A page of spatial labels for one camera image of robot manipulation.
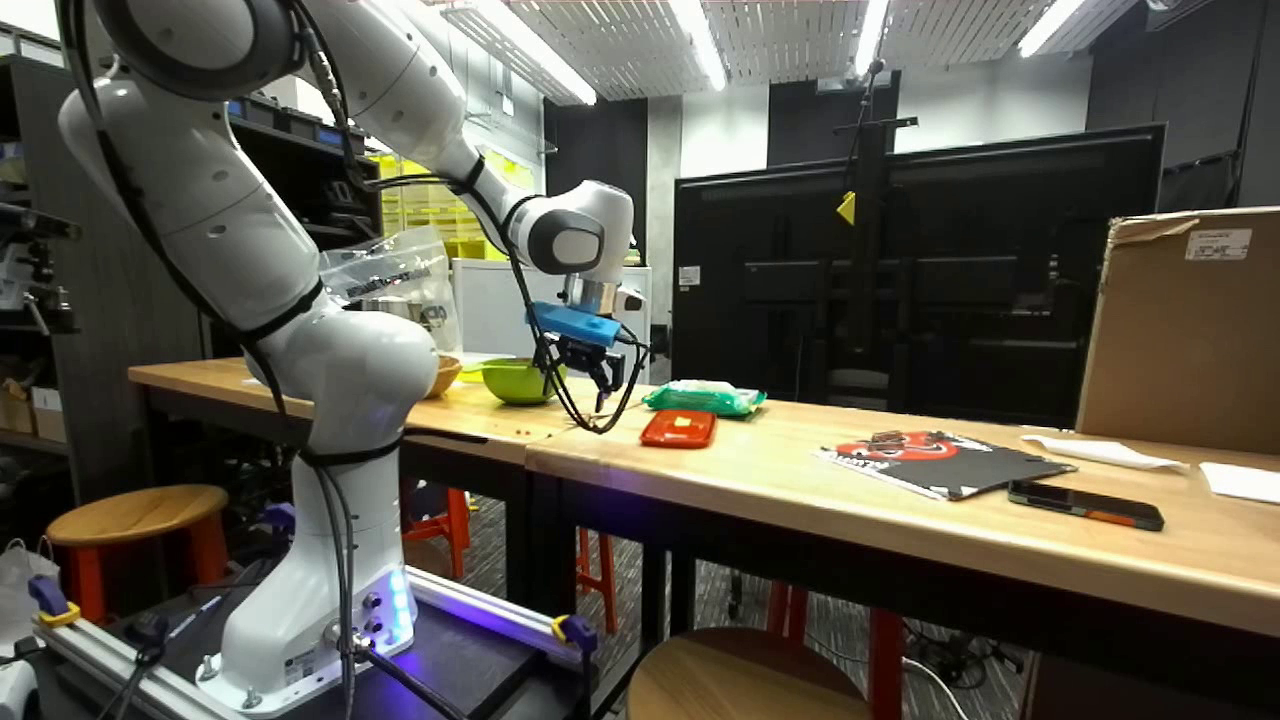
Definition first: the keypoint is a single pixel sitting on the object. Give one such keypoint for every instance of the red and black magazine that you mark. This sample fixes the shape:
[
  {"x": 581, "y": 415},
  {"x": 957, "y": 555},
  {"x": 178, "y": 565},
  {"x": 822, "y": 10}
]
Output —
[{"x": 940, "y": 465}]

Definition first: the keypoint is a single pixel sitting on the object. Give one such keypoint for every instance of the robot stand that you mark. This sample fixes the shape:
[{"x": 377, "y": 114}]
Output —
[{"x": 470, "y": 670}]

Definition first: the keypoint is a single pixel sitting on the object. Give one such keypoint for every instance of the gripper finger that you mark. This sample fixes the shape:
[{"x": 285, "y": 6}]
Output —
[
  {"x": 616, "y": 378},
  {"x": 596, "y": 377}
]

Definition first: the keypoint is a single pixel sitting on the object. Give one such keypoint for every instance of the stack of yellow bins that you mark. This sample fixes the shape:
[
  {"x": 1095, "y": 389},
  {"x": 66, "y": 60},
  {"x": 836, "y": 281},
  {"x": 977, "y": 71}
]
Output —
[{"x": 430, "y": 210}]

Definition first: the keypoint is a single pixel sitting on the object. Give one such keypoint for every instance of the blue and yellow clamp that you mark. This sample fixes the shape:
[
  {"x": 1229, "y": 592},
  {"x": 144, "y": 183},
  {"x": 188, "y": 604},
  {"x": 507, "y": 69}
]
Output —
[
  {"x": 577, "y": 632},
  {"x": 50, "y": 600}
]

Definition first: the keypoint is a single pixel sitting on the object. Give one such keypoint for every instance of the camera on mount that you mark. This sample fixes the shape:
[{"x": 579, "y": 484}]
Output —
[{"x": 30, "y": 270}]

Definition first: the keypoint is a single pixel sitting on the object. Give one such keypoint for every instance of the white paper napkin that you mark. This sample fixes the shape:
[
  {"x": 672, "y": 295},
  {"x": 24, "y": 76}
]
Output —
[{"x": 1100, "y": 452}]

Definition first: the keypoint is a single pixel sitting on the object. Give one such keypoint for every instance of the green wipes packet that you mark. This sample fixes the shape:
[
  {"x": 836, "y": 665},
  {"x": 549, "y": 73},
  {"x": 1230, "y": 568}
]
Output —
[{"x": 705, "y": 398}]

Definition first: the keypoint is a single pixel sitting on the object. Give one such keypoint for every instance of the wooden bowl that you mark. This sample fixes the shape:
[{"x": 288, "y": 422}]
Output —
[{"x": 443, "y": 375}]

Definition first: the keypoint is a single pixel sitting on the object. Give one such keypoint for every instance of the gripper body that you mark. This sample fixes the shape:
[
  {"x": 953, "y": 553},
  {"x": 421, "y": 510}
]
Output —
[{"x": 583, "y": 352}]

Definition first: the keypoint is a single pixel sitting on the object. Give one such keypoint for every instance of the wooden stool with red legs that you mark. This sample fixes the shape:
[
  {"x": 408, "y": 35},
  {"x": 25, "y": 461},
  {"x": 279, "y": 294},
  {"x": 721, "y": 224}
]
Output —
[
  {"x": 455, "y": 525},
  {"x": 598, "y": 580},
  {"x": 135, "y": 515},
  {"x": 740, "y": 680}
]

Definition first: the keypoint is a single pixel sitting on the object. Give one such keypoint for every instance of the dark storage shelf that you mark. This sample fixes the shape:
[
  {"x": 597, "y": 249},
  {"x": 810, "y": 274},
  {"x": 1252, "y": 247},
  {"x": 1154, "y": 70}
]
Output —
[{"x": 300, "y": 180}]

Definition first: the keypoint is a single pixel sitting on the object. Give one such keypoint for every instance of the red plastic lid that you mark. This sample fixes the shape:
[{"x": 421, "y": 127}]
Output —
[{"x": 678, "y": 428}]

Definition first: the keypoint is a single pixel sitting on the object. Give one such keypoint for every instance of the stack of cardboard boxes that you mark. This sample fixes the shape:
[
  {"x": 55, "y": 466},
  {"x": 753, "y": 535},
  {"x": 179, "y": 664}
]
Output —
[{"x": 30, "y": 410}]

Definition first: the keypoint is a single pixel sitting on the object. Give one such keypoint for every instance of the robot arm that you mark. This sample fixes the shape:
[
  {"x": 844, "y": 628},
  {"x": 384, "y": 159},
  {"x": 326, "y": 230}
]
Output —
[{"x": 330, "y": 380}]

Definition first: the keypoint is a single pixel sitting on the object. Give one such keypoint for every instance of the large black screen on stand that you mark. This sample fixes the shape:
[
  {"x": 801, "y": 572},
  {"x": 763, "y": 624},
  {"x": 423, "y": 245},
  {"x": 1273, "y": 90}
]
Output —
[{"x": 1000, "y": 270}]

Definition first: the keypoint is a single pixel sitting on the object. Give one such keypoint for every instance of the black smartphone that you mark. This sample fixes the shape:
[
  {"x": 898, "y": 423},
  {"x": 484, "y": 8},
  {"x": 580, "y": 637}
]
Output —
[{"x": 1085, "y": 505}]

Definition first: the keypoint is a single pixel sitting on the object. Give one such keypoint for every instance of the white paper sheet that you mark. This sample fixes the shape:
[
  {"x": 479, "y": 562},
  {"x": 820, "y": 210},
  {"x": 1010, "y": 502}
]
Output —
[{"x": 1245, "y": 483}]

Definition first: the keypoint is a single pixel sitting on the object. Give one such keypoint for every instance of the cardboard box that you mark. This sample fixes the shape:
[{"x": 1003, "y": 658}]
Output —
[{"x": 1190, "y": 340}]

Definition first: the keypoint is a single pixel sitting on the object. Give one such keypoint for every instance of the green bowl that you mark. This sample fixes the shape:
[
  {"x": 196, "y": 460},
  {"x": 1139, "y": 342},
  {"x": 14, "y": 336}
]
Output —
[{"x": 520, "y": 383}]

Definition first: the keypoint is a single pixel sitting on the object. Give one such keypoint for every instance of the clear plastic bag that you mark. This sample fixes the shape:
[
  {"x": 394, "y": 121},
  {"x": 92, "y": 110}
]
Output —
[{"x": 395, "y": 270}]

